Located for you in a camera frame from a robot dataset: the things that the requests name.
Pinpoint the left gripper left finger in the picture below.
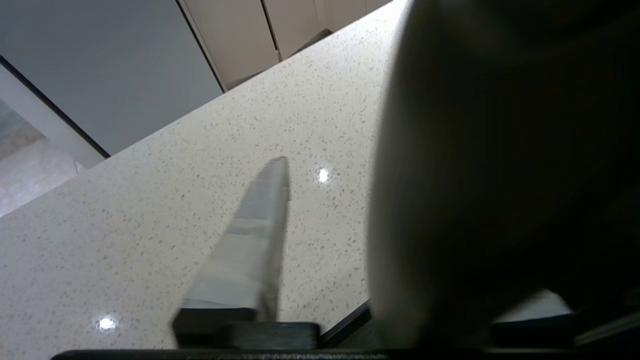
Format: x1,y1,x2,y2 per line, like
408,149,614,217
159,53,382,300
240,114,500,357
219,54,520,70
172,156,291,349

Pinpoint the white door frame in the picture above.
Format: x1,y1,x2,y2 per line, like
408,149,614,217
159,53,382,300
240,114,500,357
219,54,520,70
0,64,107,169

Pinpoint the beige cabinet door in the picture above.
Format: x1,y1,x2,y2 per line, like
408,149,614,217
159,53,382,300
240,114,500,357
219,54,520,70
181,0,280,91
262,0,333,61

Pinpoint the grey cabinet door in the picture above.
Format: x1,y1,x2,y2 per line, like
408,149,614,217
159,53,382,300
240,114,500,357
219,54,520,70
0,0,224,157

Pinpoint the black kettle tray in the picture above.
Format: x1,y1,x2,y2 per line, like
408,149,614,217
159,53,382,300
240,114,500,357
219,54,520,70
319,299,375,349

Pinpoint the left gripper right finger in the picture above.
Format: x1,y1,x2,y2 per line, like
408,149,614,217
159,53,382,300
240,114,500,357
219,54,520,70
492,288,577,349

